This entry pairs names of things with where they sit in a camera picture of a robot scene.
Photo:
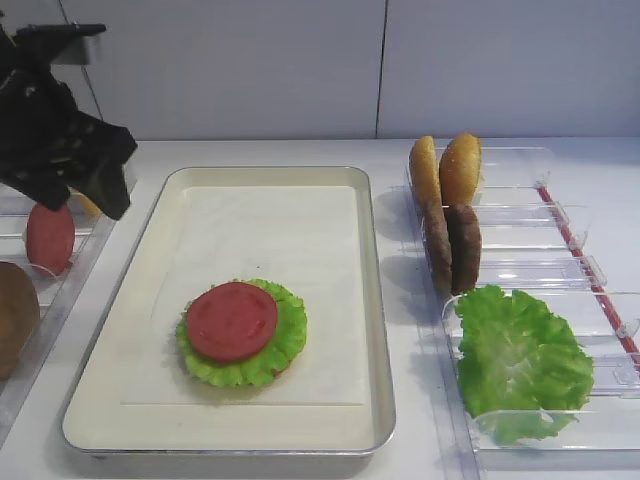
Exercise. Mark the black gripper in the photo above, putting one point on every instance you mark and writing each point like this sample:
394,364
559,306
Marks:
49,150

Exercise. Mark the red tomato slice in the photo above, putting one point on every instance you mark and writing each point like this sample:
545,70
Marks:
50,237
231,322

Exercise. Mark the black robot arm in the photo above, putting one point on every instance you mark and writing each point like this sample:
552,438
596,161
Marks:
34,48

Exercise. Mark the yellow cheese slices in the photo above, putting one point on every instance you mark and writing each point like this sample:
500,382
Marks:
88,206

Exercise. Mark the green lettuce leaf on tray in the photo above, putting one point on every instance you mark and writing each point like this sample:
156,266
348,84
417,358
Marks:
262,368

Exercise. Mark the left brown meat patty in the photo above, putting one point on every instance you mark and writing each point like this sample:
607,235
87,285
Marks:
437,239

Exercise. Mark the brown meat patty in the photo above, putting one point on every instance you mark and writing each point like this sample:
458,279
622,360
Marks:
466,244
437,239

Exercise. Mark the right brown meat patty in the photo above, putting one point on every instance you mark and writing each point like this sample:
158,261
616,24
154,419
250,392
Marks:
466,244

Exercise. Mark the green lettuce leaf in rack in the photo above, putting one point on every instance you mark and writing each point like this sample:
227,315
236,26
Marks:
522,374

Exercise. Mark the clear acrylic left rack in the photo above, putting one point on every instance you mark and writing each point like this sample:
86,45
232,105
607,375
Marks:
56,294

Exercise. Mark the clear acrylic rack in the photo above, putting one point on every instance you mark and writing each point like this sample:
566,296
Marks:
56,294
522,249

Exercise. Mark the brown bun half left rack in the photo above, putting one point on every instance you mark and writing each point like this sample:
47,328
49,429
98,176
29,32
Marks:
20,314

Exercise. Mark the cream rectangular metal tray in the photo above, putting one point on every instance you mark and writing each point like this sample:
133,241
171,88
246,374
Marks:
98,420

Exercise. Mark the white paper tray liner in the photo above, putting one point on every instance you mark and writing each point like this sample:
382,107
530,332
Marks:
304,238

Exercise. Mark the left tan bun half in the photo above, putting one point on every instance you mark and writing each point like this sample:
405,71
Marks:
424,171

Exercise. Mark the right golden bun half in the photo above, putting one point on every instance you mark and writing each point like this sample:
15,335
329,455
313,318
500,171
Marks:
459,169

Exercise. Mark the clear acrylic right rack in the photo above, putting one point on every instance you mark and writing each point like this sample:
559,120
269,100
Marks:
522,249

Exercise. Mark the red rail strip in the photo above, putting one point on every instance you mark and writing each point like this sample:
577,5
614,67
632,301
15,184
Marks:
602,298

